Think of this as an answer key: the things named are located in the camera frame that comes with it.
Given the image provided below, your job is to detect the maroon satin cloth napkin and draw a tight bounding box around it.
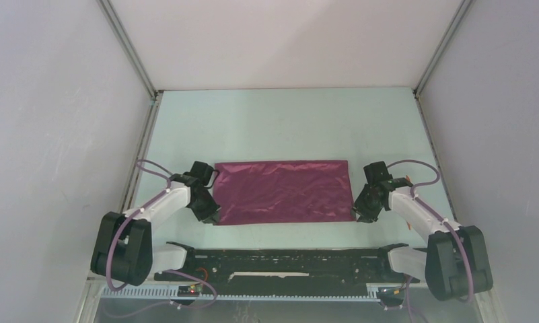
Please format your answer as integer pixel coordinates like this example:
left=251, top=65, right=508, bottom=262
left=213, top=160, right=354, bottom=225

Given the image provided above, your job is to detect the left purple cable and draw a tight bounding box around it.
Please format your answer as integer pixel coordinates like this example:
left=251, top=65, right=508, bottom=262
left=105, top=159, right=219, bottom=311

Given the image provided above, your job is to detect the left aluminium corner post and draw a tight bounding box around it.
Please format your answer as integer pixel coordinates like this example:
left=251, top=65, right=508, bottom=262
left=96, top=0, right=159, bottom=100

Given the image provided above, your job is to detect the right aluminium corner post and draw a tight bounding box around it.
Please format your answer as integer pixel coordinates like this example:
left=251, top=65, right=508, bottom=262
left=413, top=0, right=475, bottom=98

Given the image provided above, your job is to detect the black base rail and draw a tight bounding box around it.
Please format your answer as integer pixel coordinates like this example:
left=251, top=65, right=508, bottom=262
left=180, top=248, right=406, bottom=296

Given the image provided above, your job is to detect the white cable duct strip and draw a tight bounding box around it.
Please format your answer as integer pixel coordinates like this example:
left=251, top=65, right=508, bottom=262
left=101, top=285, right=388, bottom=301

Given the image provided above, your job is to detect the aluminium corner post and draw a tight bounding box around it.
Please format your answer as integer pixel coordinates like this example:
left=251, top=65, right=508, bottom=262
left=96, top=0, right=159, bottom=100
left=413, top=0, right=475, bottom=98

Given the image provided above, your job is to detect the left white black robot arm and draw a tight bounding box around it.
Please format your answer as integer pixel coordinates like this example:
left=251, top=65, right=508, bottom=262
left=90, top=159, right=221, bottom=291

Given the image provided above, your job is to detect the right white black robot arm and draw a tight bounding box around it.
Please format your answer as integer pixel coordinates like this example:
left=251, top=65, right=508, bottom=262
left=352, top=161, right=494, bottom=301

